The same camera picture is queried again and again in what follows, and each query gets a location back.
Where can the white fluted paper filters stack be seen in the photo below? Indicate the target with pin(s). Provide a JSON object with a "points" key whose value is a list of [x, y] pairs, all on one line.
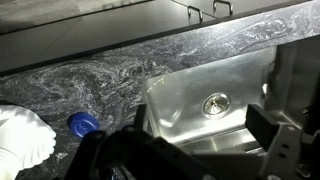
{"points": [[23, 140]]}

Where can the stainless steel sink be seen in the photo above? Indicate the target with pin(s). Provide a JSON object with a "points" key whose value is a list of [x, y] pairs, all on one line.
{"points": [[186, 96]]}

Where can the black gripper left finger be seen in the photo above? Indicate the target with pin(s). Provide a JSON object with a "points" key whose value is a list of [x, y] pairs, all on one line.
{"points": [[141, 116]]}

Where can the blue ball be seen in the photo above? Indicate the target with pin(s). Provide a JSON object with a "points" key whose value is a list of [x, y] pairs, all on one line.
{"points": [[83, 125]]}

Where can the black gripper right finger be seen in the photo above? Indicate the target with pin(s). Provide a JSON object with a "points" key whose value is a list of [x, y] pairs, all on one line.
{"points": [[261, 126]]}

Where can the round metal sink drain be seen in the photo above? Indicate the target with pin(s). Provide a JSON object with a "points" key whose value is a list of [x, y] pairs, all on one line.
{"points": [[216, 105]]}

